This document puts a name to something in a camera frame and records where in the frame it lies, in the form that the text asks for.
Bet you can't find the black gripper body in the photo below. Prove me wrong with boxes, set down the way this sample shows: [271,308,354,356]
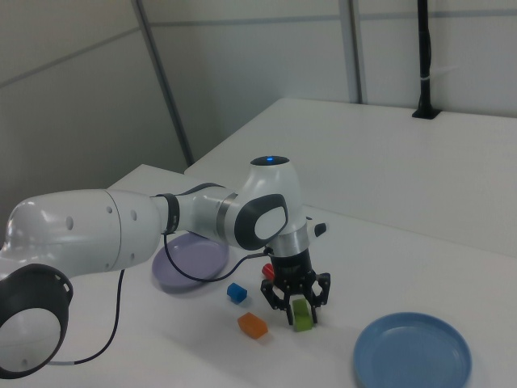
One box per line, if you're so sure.
[270,248,317,296]

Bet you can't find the green rectangular block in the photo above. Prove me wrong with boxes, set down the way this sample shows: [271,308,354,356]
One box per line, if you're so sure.
[291,297,313,333]

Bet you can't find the orange block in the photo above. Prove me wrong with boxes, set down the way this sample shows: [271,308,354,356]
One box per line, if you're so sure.
[237,311,269,340]

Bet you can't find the small blue block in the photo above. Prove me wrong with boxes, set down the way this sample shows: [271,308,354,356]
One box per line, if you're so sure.
[226,282,248,304]

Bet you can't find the purple plate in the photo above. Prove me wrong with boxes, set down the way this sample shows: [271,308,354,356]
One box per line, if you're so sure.
[151,230,230,294]

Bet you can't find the blue plate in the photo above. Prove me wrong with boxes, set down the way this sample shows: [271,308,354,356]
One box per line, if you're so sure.
[353,311,473,388]

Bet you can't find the black pole with base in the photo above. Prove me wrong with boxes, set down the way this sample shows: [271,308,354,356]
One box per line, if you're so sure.
[411,0,441,120]

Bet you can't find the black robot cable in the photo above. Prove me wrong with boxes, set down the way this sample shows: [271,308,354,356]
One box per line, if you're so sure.
[46,230,272,367]

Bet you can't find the grey partition post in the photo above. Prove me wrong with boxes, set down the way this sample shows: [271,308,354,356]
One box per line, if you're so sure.
[131,0,194,167]
[338,0,368,104]

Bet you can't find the white cable tie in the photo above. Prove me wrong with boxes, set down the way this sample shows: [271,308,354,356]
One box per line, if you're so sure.
[418,66,460,83]

